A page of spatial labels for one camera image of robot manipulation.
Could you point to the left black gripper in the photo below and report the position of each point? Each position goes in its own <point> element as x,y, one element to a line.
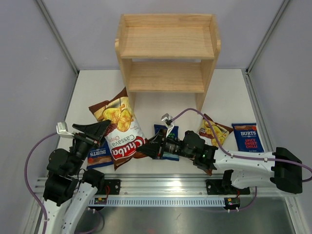
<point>98,129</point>

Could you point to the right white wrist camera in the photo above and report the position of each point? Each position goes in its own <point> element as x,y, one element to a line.
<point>168,121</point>

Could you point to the wooden two-tier shelf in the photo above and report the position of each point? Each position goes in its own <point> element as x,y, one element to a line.
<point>168,53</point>

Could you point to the aluminium mounting rail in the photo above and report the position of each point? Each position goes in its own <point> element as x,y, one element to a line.
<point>167,185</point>

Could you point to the blue Burts bag left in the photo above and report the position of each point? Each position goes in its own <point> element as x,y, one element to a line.
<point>99,157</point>

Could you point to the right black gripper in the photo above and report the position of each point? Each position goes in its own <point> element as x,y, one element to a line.
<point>154,145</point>

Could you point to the blue Burts spicy chilli bag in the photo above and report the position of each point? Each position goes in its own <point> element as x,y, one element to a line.
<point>247,137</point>

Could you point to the blue Burts sea salt bag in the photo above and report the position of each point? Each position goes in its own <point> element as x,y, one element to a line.
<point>167,154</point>

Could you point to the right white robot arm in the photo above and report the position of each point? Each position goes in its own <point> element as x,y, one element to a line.
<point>241,169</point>

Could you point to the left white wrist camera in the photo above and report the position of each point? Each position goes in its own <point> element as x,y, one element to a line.
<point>62,130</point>

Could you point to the white slotted cable duct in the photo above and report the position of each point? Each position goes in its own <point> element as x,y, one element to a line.
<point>157,202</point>

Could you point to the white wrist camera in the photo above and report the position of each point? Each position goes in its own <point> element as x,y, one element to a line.
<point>62,130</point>
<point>168,121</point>

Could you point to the Chuba cassava chips bag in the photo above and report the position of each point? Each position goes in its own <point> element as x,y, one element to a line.
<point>212,131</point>
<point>124,135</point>

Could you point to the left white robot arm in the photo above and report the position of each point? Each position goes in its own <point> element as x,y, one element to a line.
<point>65,196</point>

